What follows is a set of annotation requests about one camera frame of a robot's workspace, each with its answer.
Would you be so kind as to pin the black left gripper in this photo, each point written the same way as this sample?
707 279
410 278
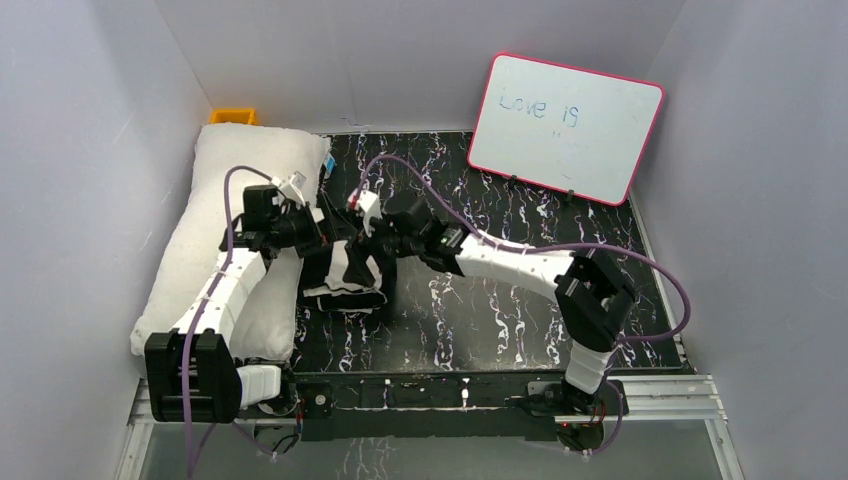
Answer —
329 229

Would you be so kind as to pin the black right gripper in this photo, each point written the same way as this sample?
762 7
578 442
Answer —
370 242

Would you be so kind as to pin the black white checkered pillowcase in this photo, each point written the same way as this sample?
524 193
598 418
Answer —
342 276

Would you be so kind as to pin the white pillow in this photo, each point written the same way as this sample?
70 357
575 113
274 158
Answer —
230 157

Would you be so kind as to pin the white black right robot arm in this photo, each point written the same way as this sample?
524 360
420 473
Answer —
593 295

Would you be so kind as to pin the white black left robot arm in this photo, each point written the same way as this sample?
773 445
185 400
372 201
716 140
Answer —
191 373

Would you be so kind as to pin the yellow plastic bin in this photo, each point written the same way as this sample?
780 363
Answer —
246 116

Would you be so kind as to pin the pink framed whiteboard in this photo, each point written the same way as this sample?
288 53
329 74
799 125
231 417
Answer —
565 128

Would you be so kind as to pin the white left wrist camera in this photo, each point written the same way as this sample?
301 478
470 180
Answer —
291 185

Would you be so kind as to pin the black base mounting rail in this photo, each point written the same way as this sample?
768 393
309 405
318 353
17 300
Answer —
333 406

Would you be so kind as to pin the aluminium frame rail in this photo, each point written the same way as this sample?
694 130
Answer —
682 397

